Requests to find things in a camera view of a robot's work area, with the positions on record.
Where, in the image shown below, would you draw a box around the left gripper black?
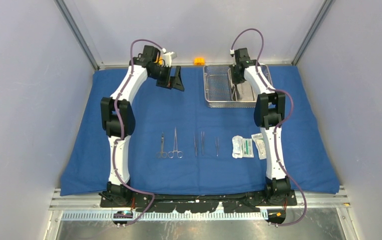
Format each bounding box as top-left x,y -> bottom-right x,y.
149,64 -> 184,91

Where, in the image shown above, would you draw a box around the wire mesh steel tray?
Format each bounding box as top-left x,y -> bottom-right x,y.
203,64 -> 272,109

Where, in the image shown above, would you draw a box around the blunt steel tweezers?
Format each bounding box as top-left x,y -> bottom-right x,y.
201,131 -> 205,155

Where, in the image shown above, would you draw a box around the steel forceps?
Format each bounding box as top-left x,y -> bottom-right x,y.
193,133 -> 198,157

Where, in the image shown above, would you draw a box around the pointed steel tweezers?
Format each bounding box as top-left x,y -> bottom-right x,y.
215,137 -> 220,157

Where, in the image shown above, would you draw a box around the steel hemostat ring handles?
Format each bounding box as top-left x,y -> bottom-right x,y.
168,127 -> 183,159

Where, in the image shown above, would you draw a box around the green white sterile packet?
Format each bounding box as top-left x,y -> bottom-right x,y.
241,138 -> 254,158

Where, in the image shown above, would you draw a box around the white gauze roll packet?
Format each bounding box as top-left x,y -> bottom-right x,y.
232,135 -> 243,159

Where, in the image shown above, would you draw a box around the thin steel tweezers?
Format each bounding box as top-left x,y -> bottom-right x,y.
232,84 -> 239,101

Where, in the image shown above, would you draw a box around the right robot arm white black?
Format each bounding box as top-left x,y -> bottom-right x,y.
230,48 -> 290,205

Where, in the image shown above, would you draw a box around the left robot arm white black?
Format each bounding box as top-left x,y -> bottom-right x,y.
100,45 -> 184,207

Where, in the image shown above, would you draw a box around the yellow toy block large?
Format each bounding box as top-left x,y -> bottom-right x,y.
156,57 -> 164,65

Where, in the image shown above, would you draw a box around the small orange toy block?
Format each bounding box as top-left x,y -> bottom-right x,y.
193,57 -> 205,66

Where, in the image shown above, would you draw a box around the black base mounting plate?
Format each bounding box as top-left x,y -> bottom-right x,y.
99,190 -> 297,213

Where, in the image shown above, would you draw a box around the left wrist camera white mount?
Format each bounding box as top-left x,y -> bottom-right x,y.
159,48 -> 177,67

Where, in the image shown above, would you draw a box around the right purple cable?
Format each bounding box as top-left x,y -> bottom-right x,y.
230,28 -> 308,228

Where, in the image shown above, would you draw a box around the purple cable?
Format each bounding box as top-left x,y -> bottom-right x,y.
112,39 -> 168,227
230,28 -> 308,228

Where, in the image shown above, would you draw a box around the aluminium frame post left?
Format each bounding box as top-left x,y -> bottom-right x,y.
54,0 -> 101,71

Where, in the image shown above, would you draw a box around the aluminium frame rail right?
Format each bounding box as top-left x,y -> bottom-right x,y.
291,0 -> 335,66

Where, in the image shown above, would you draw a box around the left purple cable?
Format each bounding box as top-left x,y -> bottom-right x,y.
112,39 -> 168,227

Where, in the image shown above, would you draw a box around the aluminium front rail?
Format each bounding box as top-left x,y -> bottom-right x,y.
49,188 -> 351,222

